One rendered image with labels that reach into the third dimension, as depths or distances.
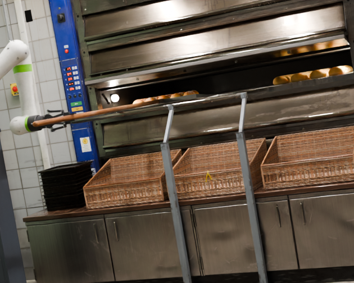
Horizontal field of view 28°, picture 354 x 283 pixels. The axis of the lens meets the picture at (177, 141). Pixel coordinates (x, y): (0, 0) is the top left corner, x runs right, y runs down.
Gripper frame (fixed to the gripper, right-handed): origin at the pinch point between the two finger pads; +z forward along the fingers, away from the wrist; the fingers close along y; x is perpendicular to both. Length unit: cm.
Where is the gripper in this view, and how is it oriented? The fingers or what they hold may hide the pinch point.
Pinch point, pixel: (70, 117)
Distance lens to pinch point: 403.9
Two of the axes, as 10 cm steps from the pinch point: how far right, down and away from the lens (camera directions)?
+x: -3.5, 1.2, -9.3
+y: 1.6, 9.8, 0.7
